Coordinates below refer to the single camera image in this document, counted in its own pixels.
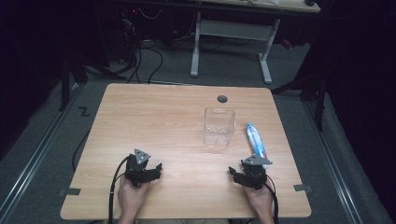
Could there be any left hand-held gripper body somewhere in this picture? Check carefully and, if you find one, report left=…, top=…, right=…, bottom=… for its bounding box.
left=124, top=148, right=157, bottom=188

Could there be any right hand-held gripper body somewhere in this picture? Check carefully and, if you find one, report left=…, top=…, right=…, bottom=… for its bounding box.
left=240, top=154, right=274, bottom=191

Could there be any clear plastic box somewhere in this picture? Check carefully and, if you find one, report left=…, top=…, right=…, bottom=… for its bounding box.
left=203, top=107, right=236, bottom=147

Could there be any person's right hand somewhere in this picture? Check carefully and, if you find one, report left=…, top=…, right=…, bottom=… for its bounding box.
left=243, top=182, right=275, bottom=218

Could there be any person's left hand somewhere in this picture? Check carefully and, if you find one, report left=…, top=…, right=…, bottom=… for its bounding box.
left=118, top=175, right=151, bottom=217

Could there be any black metal stand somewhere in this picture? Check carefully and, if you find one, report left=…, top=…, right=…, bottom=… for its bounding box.
left=58, top=55, right=90, bottom=113
left=270, top=62, right=330, bottom=133

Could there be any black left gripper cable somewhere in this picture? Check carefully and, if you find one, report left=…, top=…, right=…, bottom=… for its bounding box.
left=107, top=154, right=132, bottom=224

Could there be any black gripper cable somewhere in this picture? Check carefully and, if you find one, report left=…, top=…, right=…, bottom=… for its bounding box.
left=264, top=175, right=280, bottom=224
left=107, top=154, right=132, bottom=224

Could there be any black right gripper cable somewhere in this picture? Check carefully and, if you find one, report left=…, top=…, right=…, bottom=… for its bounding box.
left=264, top=175, right=280, bottom=224

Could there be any black cable beside table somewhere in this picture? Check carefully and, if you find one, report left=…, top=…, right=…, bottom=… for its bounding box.
left=71, top=129, right=92, bottom=173

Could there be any metal floor rail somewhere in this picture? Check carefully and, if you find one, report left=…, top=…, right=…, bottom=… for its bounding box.
left=0, top=83, right=85, bottom=218
left=303, top=99, right=364, bottom=224

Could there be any black floor cable bundle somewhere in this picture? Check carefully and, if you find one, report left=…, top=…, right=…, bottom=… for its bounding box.
left=83, top=6, right=200, bottom=85

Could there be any white frame wooden desk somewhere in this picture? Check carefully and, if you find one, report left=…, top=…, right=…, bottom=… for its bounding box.
left=186, top=0, right=321, bottom=85

